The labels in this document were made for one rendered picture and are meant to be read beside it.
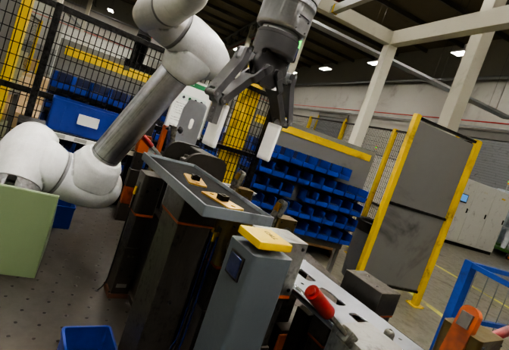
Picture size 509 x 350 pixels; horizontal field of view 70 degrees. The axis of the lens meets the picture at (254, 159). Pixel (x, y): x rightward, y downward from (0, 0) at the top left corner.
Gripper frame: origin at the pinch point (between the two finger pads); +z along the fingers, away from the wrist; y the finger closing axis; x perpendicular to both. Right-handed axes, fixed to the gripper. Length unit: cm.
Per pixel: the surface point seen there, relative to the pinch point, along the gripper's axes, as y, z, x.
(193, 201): -6.6, 10.5, -0.8
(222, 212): -4.3, 10.2, -5.5
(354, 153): 311, -11, 144
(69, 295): 2, 57, 46
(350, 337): 5.8, 18.9, -27.3
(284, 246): -2.0, 10.2, -17.0
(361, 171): 326, 5, 137
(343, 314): 28.0, 26.0, -16.7
